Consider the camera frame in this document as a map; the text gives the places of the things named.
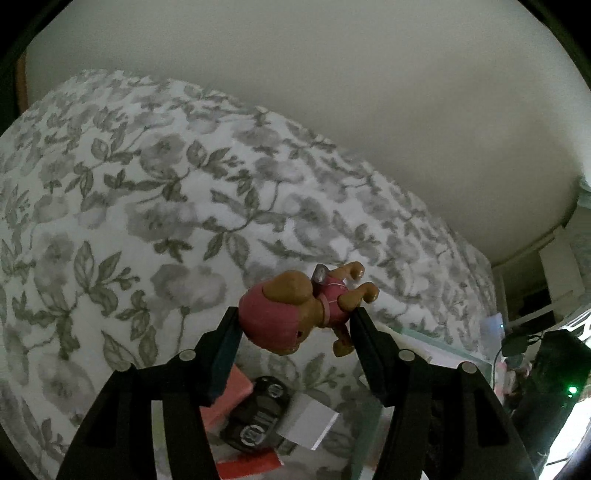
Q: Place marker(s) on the red and white plug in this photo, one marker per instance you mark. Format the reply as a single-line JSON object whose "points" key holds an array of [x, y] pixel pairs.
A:
{"points": [[249, 466]]}

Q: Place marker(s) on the salmon pink block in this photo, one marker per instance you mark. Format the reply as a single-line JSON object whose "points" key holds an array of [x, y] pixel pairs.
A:
{"points": [[231, 397]]}

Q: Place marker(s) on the black power adapter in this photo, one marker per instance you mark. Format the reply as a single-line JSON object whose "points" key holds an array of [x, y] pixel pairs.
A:
{"points": [[519, 344]]}

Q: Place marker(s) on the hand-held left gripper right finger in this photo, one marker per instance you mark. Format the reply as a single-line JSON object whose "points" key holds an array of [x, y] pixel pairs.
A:
{"points": [[369, 355]]}

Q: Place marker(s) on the wooden bed frame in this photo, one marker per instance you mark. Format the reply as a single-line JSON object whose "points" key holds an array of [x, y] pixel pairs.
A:
{"points": [[21, 83]]}

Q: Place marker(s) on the white tray with teal rim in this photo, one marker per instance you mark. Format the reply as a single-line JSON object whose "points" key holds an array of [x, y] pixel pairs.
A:
{"points": [[438, 344]]}

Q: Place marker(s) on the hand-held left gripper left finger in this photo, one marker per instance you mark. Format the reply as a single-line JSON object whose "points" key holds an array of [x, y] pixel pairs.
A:
{"points": [[226, 350]]}

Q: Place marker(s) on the brown and pink toy dog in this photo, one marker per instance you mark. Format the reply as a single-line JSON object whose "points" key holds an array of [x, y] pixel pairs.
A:
{"points": [[277, 314]]}

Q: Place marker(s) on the white night light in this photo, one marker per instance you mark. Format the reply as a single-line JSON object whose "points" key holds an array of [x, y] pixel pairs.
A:
{"points": [[493, 332]]}

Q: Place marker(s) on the black toy car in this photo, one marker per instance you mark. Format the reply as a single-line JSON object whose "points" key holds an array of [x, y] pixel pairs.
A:
{"points": [[258, 415]]}

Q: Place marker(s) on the white charger block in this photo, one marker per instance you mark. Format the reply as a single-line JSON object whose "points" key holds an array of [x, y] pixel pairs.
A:
{"points": [[309, 420]]}

